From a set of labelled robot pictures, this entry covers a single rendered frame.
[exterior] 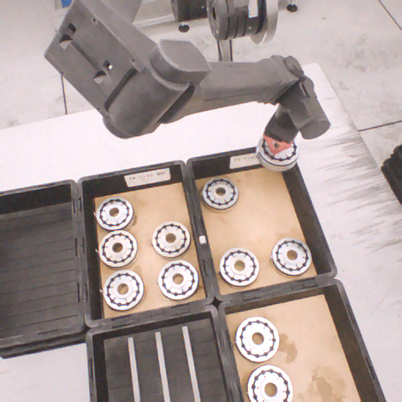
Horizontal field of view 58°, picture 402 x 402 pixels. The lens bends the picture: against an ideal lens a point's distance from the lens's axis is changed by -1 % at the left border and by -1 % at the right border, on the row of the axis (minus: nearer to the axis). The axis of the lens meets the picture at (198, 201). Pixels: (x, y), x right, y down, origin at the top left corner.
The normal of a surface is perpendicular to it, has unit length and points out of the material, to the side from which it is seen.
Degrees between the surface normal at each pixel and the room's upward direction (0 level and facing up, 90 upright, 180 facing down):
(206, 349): 0
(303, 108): 48
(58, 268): 0
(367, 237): 0
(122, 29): 42
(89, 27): 61
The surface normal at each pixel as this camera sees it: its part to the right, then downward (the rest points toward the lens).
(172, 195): -0.01, -0.44
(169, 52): 0.64, -0.49
